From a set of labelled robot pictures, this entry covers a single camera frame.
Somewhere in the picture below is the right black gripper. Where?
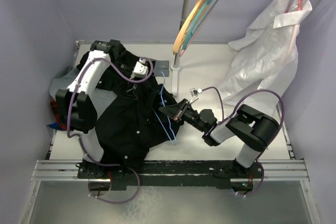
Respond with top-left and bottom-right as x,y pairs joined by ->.
160,98 -> 205,132

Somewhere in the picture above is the light blue hanger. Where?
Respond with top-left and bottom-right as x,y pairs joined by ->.
152,71 -> 177,146

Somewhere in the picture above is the black button shirt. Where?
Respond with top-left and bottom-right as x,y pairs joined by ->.
76,42 -> 184,169

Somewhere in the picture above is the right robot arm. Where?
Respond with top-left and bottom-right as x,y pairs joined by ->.
159,99 -> 282,177

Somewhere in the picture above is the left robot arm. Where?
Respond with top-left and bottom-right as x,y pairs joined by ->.
51,40 -> 153,178

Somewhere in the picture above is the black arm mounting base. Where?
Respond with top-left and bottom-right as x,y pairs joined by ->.
76,161 -> 262,191

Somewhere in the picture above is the grey shirt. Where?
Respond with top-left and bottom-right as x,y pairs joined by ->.
49,67 -> 117,119

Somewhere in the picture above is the red black plaid shirt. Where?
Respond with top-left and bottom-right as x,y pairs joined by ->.
50,101 -> 67,131

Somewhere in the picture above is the white hanging shirt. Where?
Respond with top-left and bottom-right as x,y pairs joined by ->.
218,0 -> 298,115

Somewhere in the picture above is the teal hanger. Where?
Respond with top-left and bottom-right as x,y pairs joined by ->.
181,0 -> 227,49

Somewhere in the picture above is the blue garment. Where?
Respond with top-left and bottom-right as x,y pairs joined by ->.
47,122 -> 62,130

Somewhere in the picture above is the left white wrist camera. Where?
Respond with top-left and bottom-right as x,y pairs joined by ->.
131,58 -> 149,79

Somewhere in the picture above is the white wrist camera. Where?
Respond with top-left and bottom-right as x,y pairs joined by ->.
131,58 -> 149,79
189,88 -> 203,104

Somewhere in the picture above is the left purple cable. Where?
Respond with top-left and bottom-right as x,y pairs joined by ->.
65,56 -> 155,204

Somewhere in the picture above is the purple cable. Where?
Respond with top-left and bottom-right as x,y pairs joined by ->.
201,86 -> 286,198
65,56 -> 155,204

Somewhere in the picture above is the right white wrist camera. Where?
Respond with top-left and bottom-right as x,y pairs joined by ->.
189,88 -> 203,104

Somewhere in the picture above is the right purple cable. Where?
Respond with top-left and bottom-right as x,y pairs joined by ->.
201,86 -> 286,198

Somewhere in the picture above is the aluminium frame rail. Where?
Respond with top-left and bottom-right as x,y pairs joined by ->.
32,160 -> 310,181

